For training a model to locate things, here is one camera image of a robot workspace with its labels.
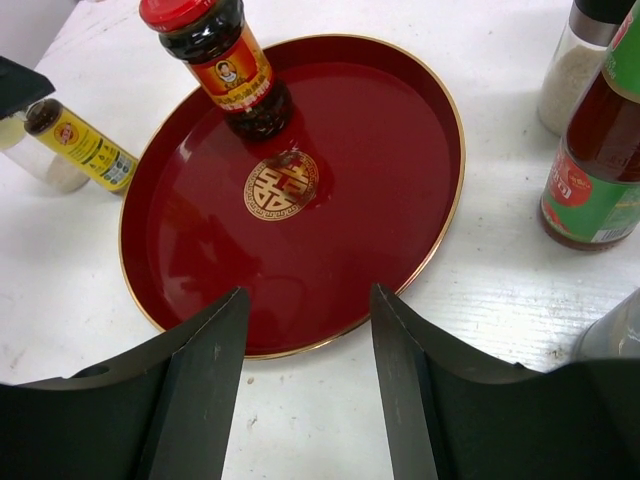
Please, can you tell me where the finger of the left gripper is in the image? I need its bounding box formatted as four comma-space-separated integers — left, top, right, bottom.
0, 57, 55, 120

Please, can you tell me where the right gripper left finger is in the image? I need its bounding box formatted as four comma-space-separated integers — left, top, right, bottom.
1, 288, 250, 479

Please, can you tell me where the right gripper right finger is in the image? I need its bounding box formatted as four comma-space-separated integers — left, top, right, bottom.
370, 284, 639, 479

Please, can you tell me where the cream-cap white shaker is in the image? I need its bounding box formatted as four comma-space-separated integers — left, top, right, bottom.
1, 113, 89, 194

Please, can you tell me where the small yellow-label oil bottle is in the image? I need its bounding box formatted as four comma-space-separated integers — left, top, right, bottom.
24, 98, 138, 194

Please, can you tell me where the red-lid chili sauce jar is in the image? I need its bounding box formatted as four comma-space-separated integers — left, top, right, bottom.
139, 0, 294, 141

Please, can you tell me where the yellow-cap red sauce bottle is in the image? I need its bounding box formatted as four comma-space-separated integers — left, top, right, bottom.
540, 2, 639, 251

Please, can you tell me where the grey-lid salt grinder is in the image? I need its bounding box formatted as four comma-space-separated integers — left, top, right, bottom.
537, 0, 633, 136

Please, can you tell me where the black-cap dark vinegar bottle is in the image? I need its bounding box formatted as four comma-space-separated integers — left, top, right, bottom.
569, 289, 639, 378

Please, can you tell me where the round red lacquer tray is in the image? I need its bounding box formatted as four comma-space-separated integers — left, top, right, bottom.
119, 34, 466, 359

